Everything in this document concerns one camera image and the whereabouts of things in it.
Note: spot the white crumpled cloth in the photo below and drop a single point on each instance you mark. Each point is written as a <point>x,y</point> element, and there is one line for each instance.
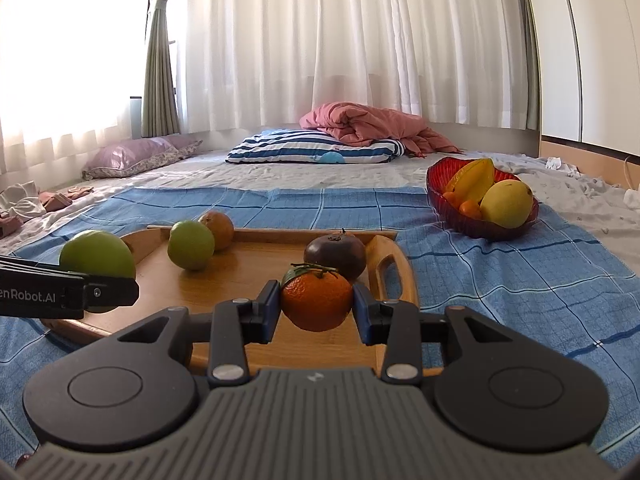
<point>560,165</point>

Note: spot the green curtain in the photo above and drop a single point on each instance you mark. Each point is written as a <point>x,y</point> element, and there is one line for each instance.
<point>530,60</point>
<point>160,85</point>

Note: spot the yellow starfruit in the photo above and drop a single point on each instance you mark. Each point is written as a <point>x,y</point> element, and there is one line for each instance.
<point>475,180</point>

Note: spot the white garment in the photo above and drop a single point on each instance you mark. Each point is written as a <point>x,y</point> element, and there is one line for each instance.
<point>20,199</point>

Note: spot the white wardrobe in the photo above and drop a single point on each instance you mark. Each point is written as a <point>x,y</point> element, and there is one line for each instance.
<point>590,60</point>

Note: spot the green apple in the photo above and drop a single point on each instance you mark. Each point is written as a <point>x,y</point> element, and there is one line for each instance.
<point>190,245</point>
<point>97,257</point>

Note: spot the small tangerine with leaves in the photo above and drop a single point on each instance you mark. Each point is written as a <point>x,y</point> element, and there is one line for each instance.
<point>316,297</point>

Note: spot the purple pillow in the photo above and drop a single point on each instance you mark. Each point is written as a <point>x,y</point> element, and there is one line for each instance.
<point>130,155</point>

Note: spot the pink blanket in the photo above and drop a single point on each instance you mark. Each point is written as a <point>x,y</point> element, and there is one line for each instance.
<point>370,120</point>

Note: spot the small orange kumquat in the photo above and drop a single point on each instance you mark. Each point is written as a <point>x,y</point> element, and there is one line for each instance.
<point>470,209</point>
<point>451,199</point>

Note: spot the yellow mango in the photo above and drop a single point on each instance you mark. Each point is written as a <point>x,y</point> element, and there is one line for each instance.
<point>507,203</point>

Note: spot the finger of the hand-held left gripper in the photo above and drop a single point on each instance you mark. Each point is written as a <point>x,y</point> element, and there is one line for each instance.
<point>112,291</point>

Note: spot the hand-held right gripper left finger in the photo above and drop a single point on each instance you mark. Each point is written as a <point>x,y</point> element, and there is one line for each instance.
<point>274,310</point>

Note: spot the dark purple tomato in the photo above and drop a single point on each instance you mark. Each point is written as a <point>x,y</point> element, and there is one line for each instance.
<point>335,255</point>

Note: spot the blue checked sheet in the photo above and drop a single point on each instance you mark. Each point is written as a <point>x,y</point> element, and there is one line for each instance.
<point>500,285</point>

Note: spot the wooden bed frame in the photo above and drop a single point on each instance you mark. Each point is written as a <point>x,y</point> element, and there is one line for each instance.
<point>590,160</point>

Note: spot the white sheer curtain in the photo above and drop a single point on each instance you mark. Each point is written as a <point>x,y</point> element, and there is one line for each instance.
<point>350,35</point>

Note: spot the blue white striped pillow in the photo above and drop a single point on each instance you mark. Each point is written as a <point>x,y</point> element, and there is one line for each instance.
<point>290,147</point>

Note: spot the small pink garment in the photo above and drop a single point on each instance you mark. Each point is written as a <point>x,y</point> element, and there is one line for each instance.
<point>80,191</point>

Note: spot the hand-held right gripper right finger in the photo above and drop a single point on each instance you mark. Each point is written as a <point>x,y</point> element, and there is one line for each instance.
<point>361,315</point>

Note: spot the large orange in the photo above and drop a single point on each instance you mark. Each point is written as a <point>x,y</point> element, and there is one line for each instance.
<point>220,227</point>

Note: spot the red glass bowl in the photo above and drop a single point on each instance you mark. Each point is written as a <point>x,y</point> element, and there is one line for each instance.
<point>495,232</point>

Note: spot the bed with grey sheet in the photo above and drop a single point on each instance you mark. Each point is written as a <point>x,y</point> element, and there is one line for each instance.
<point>250,175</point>

